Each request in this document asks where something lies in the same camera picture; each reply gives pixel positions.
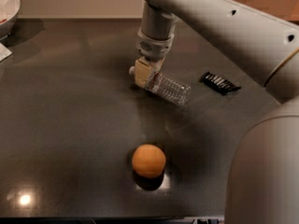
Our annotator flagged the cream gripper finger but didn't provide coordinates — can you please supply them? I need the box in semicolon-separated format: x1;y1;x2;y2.
150;59;164;75
135;57;152;88

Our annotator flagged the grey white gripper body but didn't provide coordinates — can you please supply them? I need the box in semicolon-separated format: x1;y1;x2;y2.
135;29;174;61

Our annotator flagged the clear plastic water bottle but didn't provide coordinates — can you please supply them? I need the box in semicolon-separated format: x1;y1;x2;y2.
129;66;191;106

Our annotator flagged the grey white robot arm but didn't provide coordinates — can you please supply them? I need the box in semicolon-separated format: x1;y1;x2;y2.
133;0;299;224

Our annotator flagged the black snack bar wrapper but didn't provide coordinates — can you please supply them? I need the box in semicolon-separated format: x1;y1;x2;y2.
202;72;241;95

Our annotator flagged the orange fruit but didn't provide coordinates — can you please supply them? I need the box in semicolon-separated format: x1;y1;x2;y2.
132;144;166;179

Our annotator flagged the white bowl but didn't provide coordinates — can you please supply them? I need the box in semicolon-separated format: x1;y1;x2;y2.
0;0;21;40

